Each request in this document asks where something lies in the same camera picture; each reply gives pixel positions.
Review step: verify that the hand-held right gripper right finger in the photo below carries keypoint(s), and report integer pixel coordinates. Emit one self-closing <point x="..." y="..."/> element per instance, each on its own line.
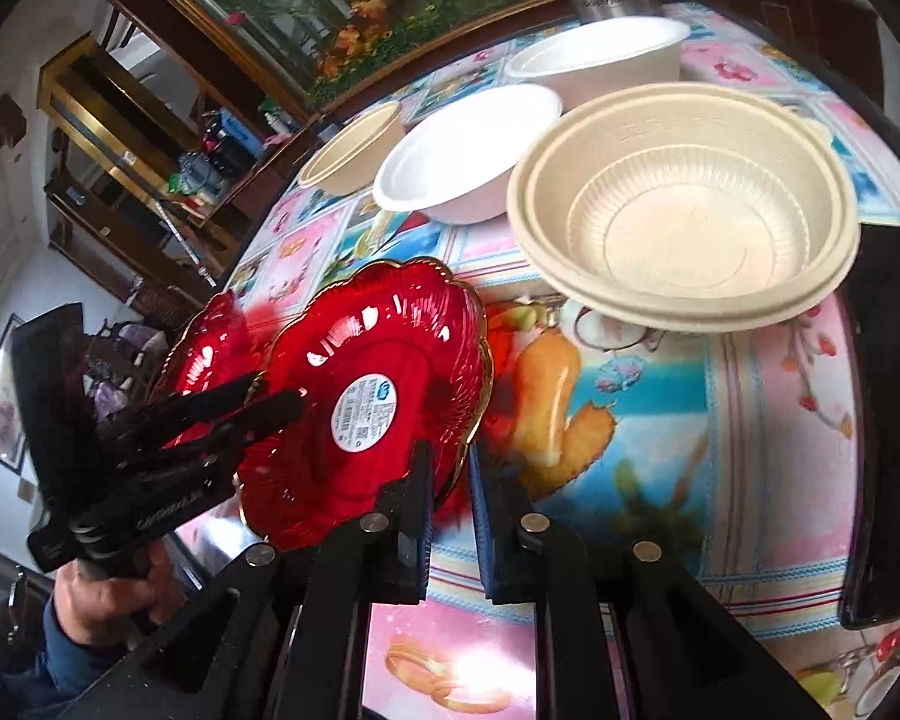
<point x="487" y="540"/>

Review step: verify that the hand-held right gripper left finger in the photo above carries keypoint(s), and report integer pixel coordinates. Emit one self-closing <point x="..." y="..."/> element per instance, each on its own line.
<point x="418" y="540"/>

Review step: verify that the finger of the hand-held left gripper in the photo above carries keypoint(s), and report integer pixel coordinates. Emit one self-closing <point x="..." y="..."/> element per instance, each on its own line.
<point x="195" y="403"/>
<point x="255" y="420"/>

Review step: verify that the red plate with white label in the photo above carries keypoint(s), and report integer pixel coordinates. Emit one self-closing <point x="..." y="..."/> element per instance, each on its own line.
<point x="390" y="345"/>

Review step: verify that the person's left forearm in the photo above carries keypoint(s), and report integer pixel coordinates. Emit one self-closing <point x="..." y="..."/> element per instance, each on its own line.
<point x="60" y="675"/>

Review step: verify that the person's left hand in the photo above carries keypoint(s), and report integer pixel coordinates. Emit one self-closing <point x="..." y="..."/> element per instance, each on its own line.
<point x="105" y="607"/>

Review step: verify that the printed fruit tablecloth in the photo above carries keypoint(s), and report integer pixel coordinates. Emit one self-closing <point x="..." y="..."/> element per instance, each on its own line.
<point x="645" y="427"/>

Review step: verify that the blue water jug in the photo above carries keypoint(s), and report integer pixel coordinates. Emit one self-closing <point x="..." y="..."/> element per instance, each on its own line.
<point x="199" y="172"/>

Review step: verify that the gold framed wooden cabinet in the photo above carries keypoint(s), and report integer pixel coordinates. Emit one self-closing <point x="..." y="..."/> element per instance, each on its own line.
<point x="112" y="142"/>

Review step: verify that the small beige bowl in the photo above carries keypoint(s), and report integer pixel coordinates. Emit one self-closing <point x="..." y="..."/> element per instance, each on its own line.
<point x="352" y="157"/>

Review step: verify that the white bowl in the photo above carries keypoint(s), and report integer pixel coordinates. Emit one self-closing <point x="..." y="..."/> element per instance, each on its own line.
<point x="607" y="64"/>
<point x="450" y="157"/>

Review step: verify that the flat black glossy object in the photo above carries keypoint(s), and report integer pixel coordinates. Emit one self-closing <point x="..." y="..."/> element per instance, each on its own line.
<point x="892" y="427"/>

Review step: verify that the framed flower picture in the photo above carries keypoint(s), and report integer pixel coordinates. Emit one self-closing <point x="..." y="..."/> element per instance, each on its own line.
<point x="360" y="0"/>

